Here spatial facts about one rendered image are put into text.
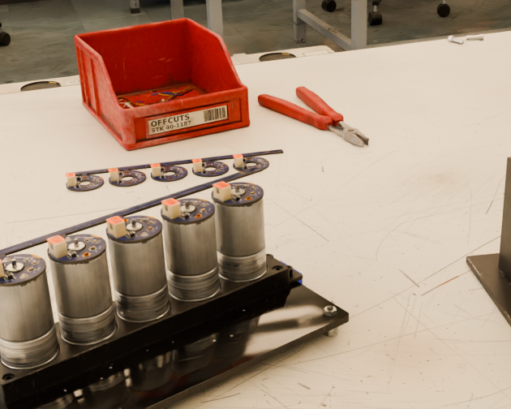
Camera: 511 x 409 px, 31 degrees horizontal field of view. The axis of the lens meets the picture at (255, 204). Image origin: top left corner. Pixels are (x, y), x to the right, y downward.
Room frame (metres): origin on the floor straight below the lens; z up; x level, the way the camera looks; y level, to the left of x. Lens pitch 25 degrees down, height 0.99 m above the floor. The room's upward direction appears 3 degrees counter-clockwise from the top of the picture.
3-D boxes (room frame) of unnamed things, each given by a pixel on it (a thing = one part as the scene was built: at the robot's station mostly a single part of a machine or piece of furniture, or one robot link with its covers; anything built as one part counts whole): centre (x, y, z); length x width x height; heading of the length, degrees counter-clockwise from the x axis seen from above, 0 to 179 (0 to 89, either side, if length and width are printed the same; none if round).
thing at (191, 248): (0.38, 0.03, 0.79); 0.02 x 0.02 x 0.05
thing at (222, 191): (0.39, 0.01, 0.82); 0.01 x 0.01 x 0.01; 35
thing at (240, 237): (0.40, 0.01, 0.79); 0.02 x 0.02 x 0.05
